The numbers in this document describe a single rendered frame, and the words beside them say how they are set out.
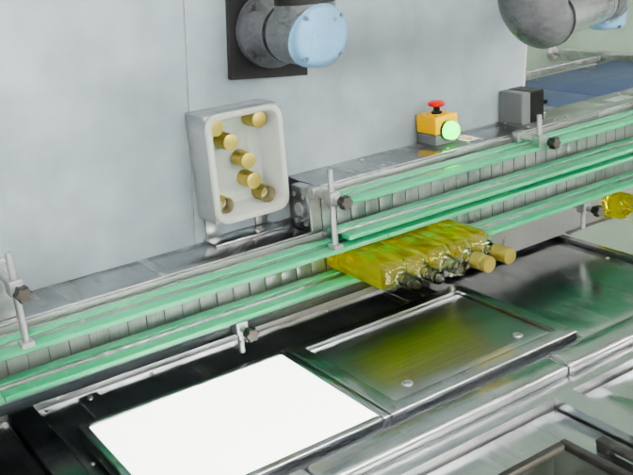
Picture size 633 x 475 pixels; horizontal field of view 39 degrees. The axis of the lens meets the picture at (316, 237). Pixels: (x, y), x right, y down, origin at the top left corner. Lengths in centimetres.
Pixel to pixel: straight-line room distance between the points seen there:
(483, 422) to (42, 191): 90
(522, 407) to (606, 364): 23
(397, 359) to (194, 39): 74
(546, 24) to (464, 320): 65
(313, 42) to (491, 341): 67
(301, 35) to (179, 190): 43
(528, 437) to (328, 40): 79
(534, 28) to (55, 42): 85
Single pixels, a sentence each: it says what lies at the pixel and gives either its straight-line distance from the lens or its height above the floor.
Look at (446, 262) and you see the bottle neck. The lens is 182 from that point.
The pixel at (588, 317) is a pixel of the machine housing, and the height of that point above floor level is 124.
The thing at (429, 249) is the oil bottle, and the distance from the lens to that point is 183.
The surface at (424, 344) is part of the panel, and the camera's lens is 179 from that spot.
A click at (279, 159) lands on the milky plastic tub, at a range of 185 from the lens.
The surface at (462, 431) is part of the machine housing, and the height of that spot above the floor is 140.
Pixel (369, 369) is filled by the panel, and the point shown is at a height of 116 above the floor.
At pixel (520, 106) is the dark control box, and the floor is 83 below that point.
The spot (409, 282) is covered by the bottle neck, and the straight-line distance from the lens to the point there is 173.
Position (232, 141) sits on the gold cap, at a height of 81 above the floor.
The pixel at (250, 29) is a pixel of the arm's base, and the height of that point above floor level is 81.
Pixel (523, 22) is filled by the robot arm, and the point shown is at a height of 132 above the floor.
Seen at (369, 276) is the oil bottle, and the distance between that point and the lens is 180.
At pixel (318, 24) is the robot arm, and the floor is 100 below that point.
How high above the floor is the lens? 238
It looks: 53 degrees down
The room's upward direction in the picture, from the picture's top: 112 degrees clockwise
